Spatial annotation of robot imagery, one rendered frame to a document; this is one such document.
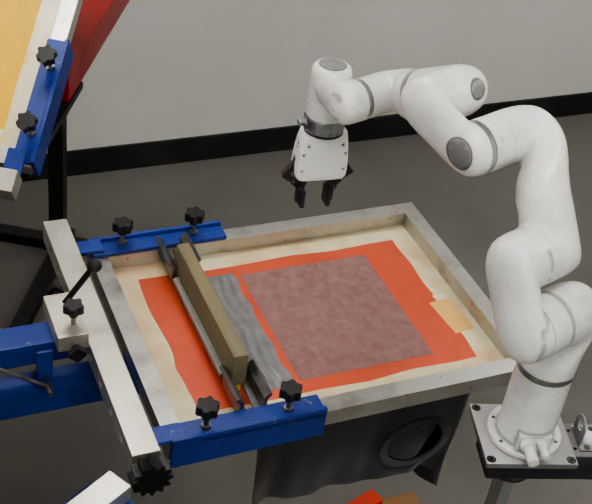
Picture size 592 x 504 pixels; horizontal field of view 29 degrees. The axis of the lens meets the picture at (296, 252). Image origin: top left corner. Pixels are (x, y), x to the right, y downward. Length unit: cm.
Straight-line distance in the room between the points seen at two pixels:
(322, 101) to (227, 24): 230
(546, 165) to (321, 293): 85
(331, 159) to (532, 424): 62
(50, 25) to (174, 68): 173
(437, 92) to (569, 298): 37
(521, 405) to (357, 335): 57
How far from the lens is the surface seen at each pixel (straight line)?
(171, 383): 221
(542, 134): 176
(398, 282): 252
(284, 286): 245
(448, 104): 173
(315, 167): 213
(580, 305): 178
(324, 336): 235
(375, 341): 236
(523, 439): 192
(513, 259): 169
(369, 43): 462
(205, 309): 224
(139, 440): 198
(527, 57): 507
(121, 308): 231
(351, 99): 198
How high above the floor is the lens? 250
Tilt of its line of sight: 37 degrees down
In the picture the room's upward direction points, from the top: 8 degrees clockwise
